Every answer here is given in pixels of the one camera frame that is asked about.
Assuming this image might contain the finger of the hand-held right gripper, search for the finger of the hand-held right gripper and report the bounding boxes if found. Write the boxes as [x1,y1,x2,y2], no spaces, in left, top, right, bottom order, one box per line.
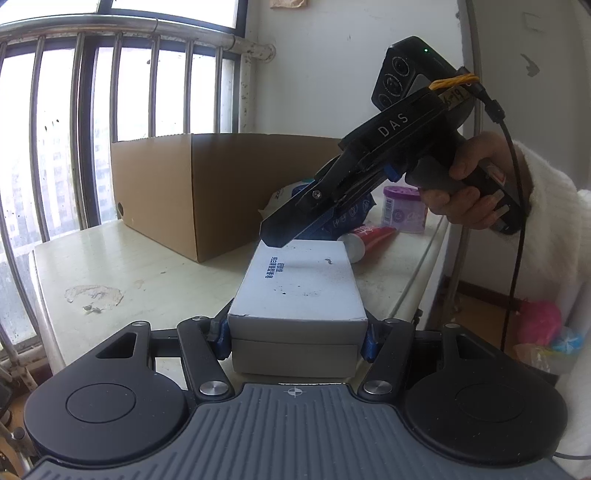
[260,152,371,250]
[294,161,402,241]

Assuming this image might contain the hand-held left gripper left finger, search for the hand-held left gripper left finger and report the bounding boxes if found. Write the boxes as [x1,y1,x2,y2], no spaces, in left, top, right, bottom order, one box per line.
[95,300,234,400]

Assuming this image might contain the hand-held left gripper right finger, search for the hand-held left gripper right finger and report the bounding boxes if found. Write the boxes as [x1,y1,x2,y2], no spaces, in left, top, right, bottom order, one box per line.
[358,308,498,400]

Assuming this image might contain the blue wet wipes pack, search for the blue wet wipes pack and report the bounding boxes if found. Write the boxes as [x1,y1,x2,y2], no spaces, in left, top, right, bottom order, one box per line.
[257,180,378,241]

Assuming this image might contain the red toothpaste tube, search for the red toothpaste tube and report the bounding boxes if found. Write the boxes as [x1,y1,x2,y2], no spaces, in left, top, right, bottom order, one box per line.
[340,224,399,263]

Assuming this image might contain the white cardboard packet box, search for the white cardboard packet box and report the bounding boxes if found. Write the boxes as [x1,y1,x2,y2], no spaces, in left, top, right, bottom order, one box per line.
[228,240,369,376]

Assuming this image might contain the purple air freshener jar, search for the purple air freshener jar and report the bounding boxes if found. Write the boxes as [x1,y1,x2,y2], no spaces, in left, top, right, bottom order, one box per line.
[381,185,428,233]

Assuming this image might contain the brown cardboard box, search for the brown cardboard box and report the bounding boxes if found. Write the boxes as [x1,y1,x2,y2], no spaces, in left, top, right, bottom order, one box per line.
[110,133,352,264]

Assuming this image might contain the person's right forearm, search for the person's right forearm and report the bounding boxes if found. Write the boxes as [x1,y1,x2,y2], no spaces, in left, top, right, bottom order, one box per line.
[510,140,591,480]

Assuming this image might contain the person's right hand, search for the person's right hand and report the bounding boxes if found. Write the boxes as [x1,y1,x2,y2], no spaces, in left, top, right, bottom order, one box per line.
[418,131,533,230]

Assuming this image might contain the white pipe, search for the white pipe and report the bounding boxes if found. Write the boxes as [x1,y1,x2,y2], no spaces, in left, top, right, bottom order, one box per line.
[441,0,485,320]

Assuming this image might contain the clear plastic bag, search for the clear plastic bag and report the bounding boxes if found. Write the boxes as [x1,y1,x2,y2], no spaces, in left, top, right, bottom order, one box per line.
[512,343,565,376]

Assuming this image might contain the pink plastic bag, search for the pink plastic bag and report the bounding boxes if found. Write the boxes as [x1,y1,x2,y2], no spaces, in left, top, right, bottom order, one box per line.
[516,300,563,347]

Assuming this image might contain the blue plastic bag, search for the blue plastic bag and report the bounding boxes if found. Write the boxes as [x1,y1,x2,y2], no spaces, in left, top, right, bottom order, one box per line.
[549,325,588,357]

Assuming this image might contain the metal window railing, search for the metal window railing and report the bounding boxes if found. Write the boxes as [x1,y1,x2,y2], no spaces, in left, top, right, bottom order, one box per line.
[0,13,278,370]

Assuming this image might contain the yellow cord tie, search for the yellow cord tie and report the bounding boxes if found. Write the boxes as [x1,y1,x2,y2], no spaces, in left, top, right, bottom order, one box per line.
[428,73,477,92]

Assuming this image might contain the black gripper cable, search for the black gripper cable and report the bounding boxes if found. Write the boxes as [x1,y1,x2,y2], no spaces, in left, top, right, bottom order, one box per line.
[470,78,532,359]

